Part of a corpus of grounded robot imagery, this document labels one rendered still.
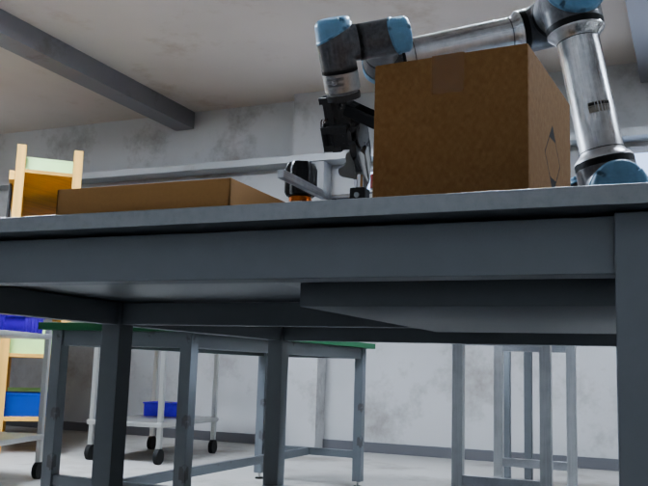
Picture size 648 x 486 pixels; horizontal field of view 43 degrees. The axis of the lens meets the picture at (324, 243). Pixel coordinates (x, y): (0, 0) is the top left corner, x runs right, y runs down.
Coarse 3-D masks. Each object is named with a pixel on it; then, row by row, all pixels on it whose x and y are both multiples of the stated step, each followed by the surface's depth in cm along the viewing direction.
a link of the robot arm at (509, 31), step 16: (512, 16) 182; (528, 16) 180; (448, 32) 181; (464, 32) 181; (480, 32) 181; (496, 32) 180; (512, 32) 181; (528, 32) 180; (416, 48) 180; (432, 48) 180; (448, 48) 180; (464, 48) 181; (480, 48) 181; (544, 48) 183; (368, 64) 178; (368, 80) 187
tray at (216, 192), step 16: (64, 192) 109; (80, 192) 108; (96, 192) 107; (112, 192) 106; (128, 192) 105; (144, 192) 104; (160, 192) 103; (176, 192) 102; (192, 192) 101; (208, 192) 100; (224, 192) 99; (240, 192) 101; (256, 192) 105; (64, 208) 108; (80, 208) 107; (96, 208) 106; (112, 208) 105; (128, 208) 104; (144, 208) 103; (160, 208) 102
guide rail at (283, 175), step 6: (282, 174) 133; (288, 174) 134; (288, 180) 135; (294, 180) 136; (300, 180) 138; (300, 186) 139; (306, 186) 141; (312, 186) 143; (312, 192) 143; (318, 192) 145; (324, 192) 148; (318, 198) 148; (324, 198) 148; (330, 198) 150
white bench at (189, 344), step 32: (64, 352) 337; (192, 352) 311; (224, 352) 454; (256, 352) 364; (288, 352) 387; (320, 352) 420; (352, 352) 459; (64, 384) 337; (192, 384) 311; (192, 416) 310; (256, 416) 492; (192, 448) 309; (256, 448) 489; (288, 448) 482; (320, 448) 474; (64, 480) 326; (128, 480) 325; (160, 480) 344; (352, 480) 462
